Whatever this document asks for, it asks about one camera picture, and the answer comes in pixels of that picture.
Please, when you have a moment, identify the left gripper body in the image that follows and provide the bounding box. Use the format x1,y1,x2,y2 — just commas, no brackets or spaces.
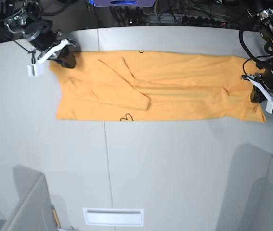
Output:
241,69,273,95

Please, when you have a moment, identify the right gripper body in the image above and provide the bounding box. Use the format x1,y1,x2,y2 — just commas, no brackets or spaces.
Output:
23,23,75,59

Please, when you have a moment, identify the yellow T-shirt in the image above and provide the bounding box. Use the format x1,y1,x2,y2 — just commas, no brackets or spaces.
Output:
49,51,266,123

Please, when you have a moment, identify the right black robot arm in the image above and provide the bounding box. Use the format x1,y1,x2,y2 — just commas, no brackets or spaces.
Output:
0,0,76,73

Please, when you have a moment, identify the blue purple box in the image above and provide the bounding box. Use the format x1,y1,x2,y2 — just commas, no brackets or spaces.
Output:
88,0,155,7

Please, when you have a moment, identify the black power strip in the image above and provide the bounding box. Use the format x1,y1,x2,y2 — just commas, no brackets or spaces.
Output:
181,16,227,27

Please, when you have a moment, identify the grey left partition panel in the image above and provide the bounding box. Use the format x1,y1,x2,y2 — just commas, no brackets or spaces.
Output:
0,165,79,231

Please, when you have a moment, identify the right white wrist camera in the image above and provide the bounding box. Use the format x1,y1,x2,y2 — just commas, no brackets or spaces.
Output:
27,39,71,77

